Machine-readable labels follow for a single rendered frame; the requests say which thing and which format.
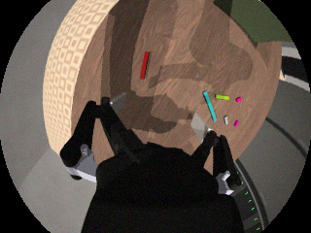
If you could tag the lime green rod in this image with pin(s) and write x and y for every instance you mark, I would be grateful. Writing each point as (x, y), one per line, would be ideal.
(221, 96)

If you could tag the turquoise rod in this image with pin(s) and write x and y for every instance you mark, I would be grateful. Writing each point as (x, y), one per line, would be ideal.
(209, 105)

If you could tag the red rod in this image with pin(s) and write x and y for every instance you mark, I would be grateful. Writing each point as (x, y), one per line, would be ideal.
(144, 65)

